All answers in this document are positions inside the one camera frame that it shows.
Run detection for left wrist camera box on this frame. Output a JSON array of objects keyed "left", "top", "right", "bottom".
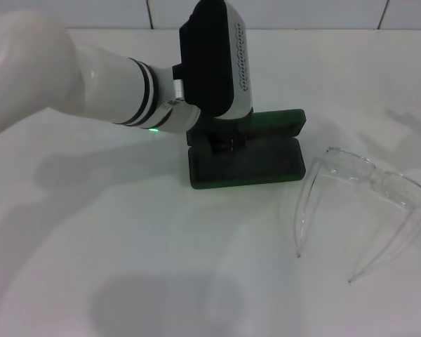
[{"left": 171, "top": 0, "right": 255, "bottom": 121}]

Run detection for clear white glasses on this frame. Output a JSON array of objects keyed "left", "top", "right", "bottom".
[{"left": 294, "top": 146, "right": 421, "bottom": 284}]

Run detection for green glasses case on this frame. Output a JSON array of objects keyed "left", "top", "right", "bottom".
[{"left": 187, "top": 108, "right": 307, "bottom": 191}]

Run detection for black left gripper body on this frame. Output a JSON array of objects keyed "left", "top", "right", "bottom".
[{"left": 185, "top": 112, "right": 254, "bottom": 145}]

